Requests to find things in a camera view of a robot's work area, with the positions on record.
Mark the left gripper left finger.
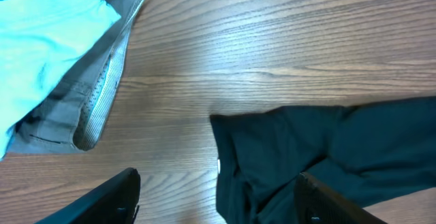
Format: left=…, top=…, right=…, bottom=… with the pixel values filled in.
left=37, top=167, right=140, bottom=224

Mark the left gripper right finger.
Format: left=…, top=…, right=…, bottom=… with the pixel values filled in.
left=294, top=172, right=386, bottom=224

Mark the black t-shirt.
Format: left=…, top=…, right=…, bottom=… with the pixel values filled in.
left=211, top=97, right=435, bottom=223

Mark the grey folded garment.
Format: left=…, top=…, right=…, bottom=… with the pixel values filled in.
left=7, top=0, right=144, bottom=153

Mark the light blue folded t-shirt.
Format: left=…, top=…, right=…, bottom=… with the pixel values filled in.
left=1, top=0, right=120, bottom=155

